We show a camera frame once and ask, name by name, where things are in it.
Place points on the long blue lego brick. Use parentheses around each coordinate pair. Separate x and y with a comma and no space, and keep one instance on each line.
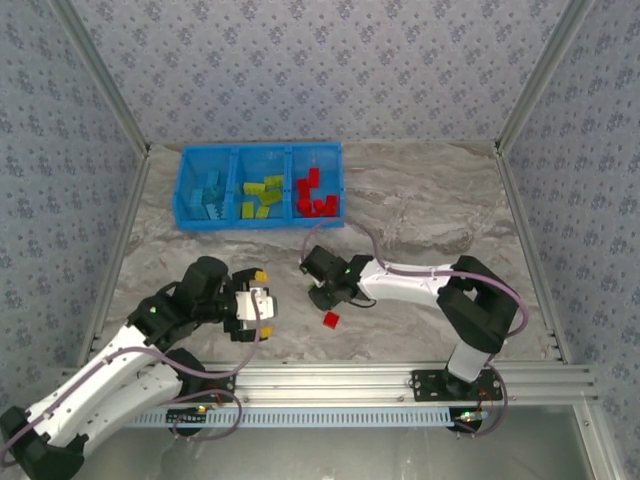
(214,211)

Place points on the small black controller board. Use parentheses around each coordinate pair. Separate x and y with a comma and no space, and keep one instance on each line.
(185,416)
(467,422)

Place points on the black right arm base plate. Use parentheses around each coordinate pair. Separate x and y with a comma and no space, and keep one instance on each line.
(425,385)

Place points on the aluminium table side rail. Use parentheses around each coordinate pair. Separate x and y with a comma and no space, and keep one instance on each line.
(531,250)
(115,250)

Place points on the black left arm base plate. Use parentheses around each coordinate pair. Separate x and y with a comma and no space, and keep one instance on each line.
(225,382)

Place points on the aluminium frame post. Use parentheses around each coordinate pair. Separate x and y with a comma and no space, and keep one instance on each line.
(104,75)
(541,75)

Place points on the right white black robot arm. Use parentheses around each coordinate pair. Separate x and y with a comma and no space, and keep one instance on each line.
(400,287)

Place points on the small red lego brick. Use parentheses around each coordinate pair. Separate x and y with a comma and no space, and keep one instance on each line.
(330,204)

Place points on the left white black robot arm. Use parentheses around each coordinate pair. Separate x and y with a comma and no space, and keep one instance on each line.
(140,392)

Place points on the short aluminium frame leg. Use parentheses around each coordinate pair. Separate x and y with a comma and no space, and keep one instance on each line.
(597,440)

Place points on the square red lego brick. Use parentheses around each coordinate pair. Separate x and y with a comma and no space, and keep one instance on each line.
(331,320)

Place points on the long aluminium base rail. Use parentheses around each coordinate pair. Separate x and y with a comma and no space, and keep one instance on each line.
(325,380)

